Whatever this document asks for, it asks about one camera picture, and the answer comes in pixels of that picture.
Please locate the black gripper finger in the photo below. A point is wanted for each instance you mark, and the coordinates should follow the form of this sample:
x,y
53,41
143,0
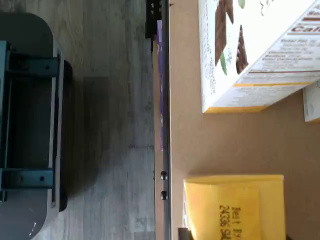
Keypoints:
x,y
183,235

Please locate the small white yellow-label bar box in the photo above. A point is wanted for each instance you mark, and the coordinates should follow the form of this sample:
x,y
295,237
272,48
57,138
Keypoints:
x,y
225,200

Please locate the grey robot base cart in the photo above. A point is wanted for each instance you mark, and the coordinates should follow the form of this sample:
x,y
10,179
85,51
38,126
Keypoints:
x,y
30,125

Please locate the wooden shelf board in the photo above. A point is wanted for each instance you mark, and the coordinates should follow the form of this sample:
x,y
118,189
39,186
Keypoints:
x,y
225,150

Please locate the black metal shelf rack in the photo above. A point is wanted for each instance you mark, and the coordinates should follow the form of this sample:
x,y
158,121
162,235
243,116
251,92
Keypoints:
x,y
167,137

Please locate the white Simple Mills thins box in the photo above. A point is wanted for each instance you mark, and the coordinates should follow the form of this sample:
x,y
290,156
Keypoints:
x,y
312,107
250,75

